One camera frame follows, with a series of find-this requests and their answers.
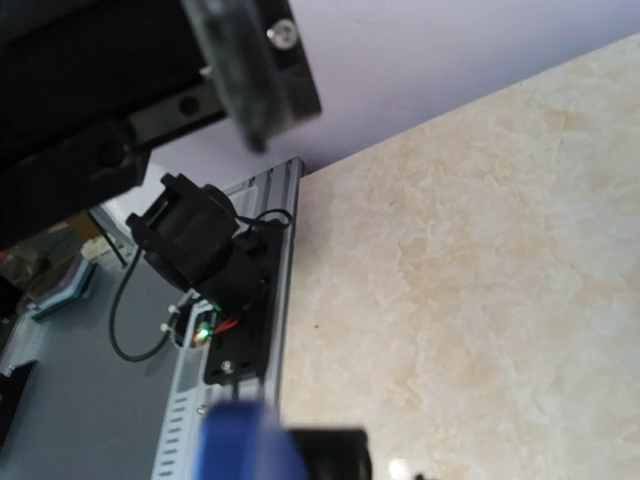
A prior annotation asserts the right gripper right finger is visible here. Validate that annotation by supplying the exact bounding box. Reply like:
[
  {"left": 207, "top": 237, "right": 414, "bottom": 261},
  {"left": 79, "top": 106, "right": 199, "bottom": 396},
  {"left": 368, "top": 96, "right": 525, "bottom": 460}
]
[{"left": 181, "top": 0, "right": 322, "bottom": 153}]

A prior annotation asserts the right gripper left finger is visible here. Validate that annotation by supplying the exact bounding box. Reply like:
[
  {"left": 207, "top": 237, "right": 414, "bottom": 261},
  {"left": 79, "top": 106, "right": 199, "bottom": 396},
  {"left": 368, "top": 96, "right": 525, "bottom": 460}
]
[{"left": 1, "top": 120, "right": 150, "bottom": 249}]

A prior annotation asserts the black phone blue edge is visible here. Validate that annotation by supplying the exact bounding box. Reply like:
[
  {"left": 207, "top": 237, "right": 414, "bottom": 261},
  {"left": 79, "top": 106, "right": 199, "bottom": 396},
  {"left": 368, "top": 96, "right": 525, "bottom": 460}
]
[{"left": 193, "top": 400, "right": 309, "bottom": 480}]

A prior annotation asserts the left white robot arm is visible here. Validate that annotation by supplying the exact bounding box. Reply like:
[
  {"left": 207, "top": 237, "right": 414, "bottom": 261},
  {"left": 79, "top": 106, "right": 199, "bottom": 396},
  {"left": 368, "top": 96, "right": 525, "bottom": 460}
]
[{"left": 126, "top": 174, "right": 270, "bottom": 314}]

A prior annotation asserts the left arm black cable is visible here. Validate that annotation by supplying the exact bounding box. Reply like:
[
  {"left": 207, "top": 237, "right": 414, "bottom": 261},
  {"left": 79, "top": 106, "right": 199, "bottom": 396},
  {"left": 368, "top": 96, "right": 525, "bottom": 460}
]
[{"left": 109, "top": 208, "right": 296, "bottom": 364}]

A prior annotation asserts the aluminium front rail frame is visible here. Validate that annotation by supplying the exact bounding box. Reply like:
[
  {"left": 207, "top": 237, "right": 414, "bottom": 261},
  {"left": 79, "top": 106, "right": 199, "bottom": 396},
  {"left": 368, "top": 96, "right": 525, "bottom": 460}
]
[{"left": 1, "top": 158, "right": 305, "bottom": 479}]

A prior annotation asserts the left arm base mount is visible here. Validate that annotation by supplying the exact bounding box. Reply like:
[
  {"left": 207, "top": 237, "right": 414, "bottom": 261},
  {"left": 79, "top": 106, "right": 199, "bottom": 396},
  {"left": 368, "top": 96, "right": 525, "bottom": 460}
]
[{"left": 202, "top": 220, "right": 294, "bottom": 386}]

